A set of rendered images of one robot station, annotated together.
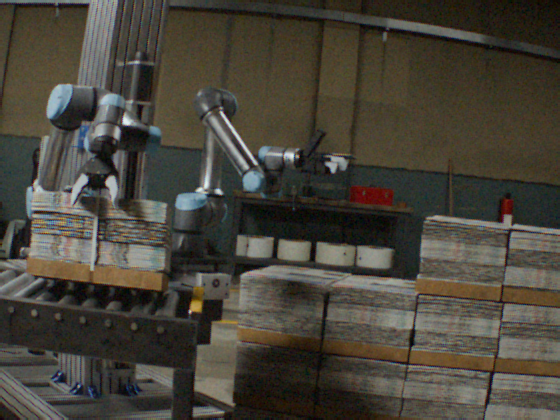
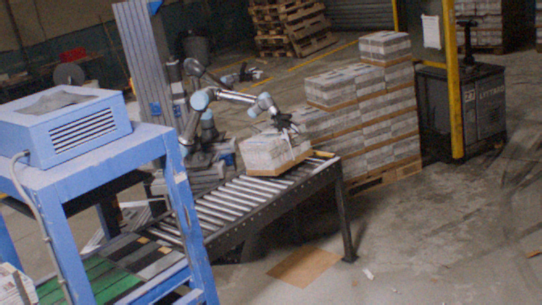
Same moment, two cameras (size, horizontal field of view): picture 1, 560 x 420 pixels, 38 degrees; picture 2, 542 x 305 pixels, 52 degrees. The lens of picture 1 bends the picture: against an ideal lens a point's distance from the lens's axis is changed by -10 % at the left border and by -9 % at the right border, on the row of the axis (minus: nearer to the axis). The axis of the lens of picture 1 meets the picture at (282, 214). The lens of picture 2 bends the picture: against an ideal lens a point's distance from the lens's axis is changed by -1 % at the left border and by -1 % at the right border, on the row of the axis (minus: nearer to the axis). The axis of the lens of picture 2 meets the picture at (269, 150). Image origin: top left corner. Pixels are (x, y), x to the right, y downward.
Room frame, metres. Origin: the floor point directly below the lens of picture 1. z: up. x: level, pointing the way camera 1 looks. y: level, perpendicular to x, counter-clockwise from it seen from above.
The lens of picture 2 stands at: (-0.45, 2.68, 2.28)
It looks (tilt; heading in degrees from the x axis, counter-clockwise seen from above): 21 degrees down; 322
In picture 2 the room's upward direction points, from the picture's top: 11 degrees counter-clockwise
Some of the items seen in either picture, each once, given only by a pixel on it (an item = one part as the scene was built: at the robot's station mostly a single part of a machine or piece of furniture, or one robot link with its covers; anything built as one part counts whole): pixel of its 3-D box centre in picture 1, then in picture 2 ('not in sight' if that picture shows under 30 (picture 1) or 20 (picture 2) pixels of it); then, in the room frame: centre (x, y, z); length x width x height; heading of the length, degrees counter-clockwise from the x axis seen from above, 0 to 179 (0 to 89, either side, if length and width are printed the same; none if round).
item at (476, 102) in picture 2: not in sight; (460, 106); (2.39, -1.96, 0.40); 0.69 x 0.55 x 0.80; 163
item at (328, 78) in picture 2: (471, 222); (328, 77); (2.80, -0.63, 1.06); 0.37 x 0.29 x 0.01; 163
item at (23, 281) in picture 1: (12, 290); (257, 187); (2.24, 0.74, 0.77); 0.47 x 0.05 x 0.05; 4
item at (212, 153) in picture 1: (212, 157); (197, 90); (3.41, 0.29, 1.19); 0.15 x 0.12 x 0.55; 157
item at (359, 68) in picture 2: (550, 231); (356, 69); (2.72, -0.90, 1.06); 0.37 x 0.28 x 0.01; 161
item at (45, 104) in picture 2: not in sight; (54, 98); (2.05, 1.87, 1.78); 0.32 x 0.28 x 0.05; 4
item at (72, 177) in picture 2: not in sight; (64, 151); (2.15, 1.88, 1.50); 0.94 x 0.68 x 0.10; 4
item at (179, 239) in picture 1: (187, 242); (209, 131); (3.28, 0.34, 0.87); 0.15 x 0.15 x 0.10
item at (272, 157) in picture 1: (274, 157); (227, 80); (3.30, 0.05, 1.21); 0.11 x 0.08 x 0.09; 67
